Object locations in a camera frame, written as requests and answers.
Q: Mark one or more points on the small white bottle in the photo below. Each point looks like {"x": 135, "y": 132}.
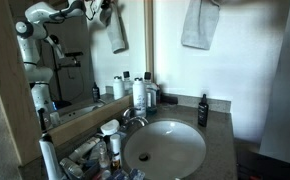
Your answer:
{"x": 115, "y": 143}

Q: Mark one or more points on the chrome faucet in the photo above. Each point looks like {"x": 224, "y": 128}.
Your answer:
{"x": 135, "y": 119}

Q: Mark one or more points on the white cosmetic tube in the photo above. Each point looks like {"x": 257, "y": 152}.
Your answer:
{"x": 85, "y": 148}

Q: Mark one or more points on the white round jar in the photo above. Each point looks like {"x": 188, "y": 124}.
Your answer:
{"x": 110, "y": 126}

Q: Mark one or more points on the dark brown dropper bottle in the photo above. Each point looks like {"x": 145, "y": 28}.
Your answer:
{"x": 203, "y": 111}

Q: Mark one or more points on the grey flat panel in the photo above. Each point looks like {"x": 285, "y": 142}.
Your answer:
{"x": 285, "y": 93}

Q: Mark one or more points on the small clear bottle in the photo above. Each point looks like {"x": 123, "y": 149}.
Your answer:
{"x": 104, "y": 158}

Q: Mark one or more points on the white round sink basin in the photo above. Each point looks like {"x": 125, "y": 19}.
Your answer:
{"x": 168, "y": 146}

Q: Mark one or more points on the grey squeezed tube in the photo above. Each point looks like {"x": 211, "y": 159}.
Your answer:
{"x": 71, "y": 166}

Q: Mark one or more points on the white towel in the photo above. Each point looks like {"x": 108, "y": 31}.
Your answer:
{"x": 200, "y": 26}

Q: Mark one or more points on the tall white bottle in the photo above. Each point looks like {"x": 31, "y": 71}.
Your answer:
{"x": 139, "y": 96}

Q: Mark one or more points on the wood-framed mirror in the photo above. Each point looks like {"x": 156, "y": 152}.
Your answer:
{"x": 85, "y": 121}

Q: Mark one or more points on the clear bottle with black cap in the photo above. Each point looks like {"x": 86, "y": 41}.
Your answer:
{"x": 151, "y": 96}

